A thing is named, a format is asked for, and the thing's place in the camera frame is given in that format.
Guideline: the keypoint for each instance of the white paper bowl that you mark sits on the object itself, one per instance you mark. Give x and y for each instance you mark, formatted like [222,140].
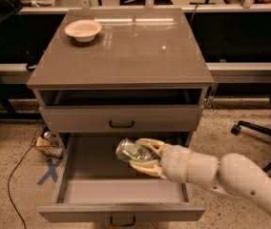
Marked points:
[83,30]

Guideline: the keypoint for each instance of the green soda can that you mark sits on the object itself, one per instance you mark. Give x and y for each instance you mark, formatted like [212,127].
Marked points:
[127,150]

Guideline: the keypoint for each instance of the grey drawer cabinet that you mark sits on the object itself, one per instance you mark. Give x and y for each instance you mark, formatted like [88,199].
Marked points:
[141,58]

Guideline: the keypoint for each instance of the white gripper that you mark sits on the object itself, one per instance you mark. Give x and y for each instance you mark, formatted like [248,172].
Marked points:
[175,163]

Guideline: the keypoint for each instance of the wire basket with items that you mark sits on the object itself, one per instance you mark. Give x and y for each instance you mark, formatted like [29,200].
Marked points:
[46,144]

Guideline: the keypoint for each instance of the open grey drawer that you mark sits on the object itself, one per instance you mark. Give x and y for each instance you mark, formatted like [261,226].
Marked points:
[95,186]

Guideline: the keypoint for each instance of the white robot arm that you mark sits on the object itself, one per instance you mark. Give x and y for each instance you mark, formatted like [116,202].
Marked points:
[232,176]

